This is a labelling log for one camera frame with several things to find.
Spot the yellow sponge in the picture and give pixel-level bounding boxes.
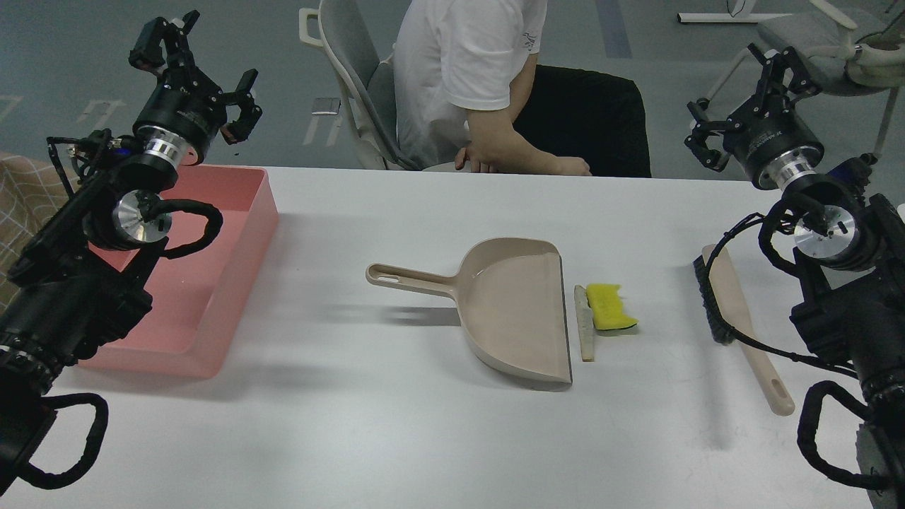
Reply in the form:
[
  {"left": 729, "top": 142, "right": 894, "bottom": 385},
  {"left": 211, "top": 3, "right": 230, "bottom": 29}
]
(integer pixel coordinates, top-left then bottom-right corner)
[{"left": 585, "top": 283, "right": 638, "bottom": 331}]

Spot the white desk base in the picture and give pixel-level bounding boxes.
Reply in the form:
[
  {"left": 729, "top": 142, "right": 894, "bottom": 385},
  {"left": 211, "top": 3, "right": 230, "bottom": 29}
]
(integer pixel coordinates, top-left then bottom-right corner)
[{"left": 676, "top": 1, "right": 791, "bottom": 25}]

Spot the beige plastic dustpan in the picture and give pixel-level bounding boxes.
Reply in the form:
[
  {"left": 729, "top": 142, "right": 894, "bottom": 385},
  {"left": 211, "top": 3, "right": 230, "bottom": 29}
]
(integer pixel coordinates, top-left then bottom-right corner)
[{"left": 366, "top": 238, "right": 573, "bottom": 385}]

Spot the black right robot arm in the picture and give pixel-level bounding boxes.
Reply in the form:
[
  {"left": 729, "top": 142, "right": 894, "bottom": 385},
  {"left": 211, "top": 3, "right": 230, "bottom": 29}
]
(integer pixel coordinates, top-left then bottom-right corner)
[{"left": 684, "top": 43, "right": 904, "bottom": 508}]

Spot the pink plastic bin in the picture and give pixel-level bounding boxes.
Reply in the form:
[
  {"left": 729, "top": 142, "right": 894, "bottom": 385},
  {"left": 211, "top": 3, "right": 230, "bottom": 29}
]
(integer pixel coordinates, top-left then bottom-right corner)
[{"left": 78, "top": 165, "right": 279, "bottom": 379}]

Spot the beige checkered cloth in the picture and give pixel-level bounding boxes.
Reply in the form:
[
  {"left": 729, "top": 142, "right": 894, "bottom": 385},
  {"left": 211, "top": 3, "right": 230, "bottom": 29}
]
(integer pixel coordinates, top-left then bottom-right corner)
[{"left": 1, "top": 151, "right": 67, "bottom": 310}]

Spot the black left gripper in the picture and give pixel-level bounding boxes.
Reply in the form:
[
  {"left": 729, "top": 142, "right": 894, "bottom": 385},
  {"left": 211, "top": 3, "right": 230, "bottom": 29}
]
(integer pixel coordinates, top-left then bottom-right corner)
[{"left": 129, "top": 10, "right": 263, "bottom": 165}]

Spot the person in white shirt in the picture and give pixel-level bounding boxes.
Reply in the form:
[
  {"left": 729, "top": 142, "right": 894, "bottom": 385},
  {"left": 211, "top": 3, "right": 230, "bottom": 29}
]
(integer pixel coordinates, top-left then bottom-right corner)
[{"left": 392, "top": 1, "right": 652, "bottom": 178}]

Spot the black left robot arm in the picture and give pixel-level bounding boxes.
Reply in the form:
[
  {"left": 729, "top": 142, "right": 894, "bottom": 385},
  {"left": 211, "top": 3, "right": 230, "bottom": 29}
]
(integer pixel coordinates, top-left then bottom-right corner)
[{"left": 1, "top": 10, "right": 262, "bottom": 491}]

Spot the beige brush with black bristles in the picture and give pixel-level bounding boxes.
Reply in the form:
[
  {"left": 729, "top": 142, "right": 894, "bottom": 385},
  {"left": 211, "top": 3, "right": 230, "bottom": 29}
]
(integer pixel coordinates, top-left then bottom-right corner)
[{"left": 693, "top": 244, "right": 796, "bottom": 416}]

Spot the white grey office chair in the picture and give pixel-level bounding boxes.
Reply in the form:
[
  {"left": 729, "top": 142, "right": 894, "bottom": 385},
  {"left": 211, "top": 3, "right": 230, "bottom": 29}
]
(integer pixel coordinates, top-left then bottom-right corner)
[{"left": 298, "top": 1, "right": 424, "bottom": 171}]

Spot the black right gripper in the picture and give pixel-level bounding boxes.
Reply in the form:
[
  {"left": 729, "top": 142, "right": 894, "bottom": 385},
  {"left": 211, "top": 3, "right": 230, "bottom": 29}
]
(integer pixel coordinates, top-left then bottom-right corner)
[{"left": 684, "top": 43, "right": 824, "bottom": 190}]

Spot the grey chair at right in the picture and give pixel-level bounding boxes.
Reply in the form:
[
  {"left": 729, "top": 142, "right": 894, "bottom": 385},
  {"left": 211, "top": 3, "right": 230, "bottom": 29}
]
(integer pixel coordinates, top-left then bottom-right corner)
[{"left": 696, "top": 1, "right": 903, "bottom": 165}]

